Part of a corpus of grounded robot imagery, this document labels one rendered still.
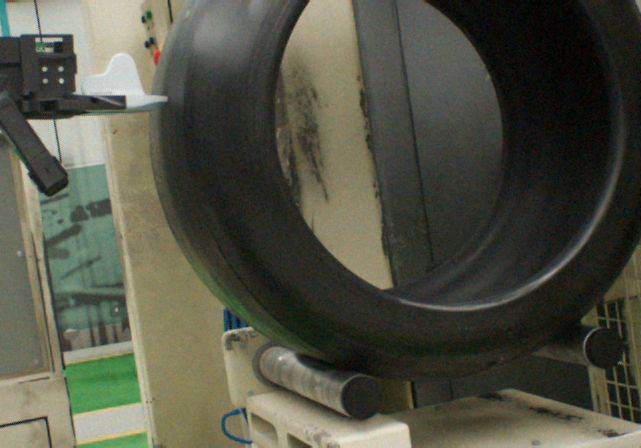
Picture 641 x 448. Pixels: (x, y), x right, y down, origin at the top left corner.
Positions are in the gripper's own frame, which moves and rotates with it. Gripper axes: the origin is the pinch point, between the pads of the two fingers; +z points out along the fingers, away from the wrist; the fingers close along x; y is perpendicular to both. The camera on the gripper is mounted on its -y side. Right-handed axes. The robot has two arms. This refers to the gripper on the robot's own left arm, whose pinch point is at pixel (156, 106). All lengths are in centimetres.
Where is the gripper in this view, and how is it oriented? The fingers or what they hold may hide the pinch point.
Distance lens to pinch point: 138.5
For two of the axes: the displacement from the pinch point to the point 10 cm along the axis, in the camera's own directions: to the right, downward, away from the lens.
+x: -2.9, -0.1, 9.6
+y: -0.4, -10.0, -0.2
